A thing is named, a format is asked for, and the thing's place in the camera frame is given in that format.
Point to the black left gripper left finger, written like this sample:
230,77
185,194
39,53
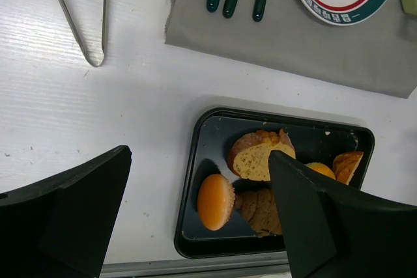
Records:
61,226

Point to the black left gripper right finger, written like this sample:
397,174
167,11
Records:
333,230

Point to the round orange bun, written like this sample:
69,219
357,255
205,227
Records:
215,201

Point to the metal tongs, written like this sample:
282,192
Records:
92,58

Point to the bread slice right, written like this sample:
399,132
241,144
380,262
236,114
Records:
345,165

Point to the bread slice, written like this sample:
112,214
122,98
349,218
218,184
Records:
248,157
345,165

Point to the bread slice upper left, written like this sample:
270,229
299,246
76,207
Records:
248,157

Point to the orange glazed donut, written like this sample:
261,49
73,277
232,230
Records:
321,168

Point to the brown chocolate croissant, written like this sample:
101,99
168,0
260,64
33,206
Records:
259,209

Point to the black baking tray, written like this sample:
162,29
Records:
214,134

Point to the grey placemat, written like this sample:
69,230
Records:
376,55

